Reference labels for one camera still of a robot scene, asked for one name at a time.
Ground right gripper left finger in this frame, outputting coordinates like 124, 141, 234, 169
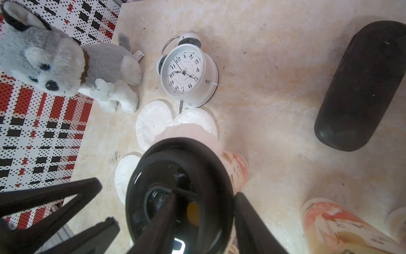
126, 193, 177, 254

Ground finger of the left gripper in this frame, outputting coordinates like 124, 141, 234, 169
35, 217, 120, 254
1, 178, 102, 217

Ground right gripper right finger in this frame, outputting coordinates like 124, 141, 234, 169
234, 192, 287, 254

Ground black cup lid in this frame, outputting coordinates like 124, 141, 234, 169
125, 138, 234, 254

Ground middle tall paper cup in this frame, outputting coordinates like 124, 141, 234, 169
301, 198, 406, 254

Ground paper cup red flowers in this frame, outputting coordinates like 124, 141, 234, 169
384, 207, 406, 248

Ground grey husky plush toy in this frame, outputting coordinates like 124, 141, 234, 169
1, 1, 143, 113

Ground white twin-bell alarm clock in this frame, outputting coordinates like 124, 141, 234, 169
156, 32, 219, 113

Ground black glasses case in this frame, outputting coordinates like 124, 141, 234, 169
314, 21, 406, 152

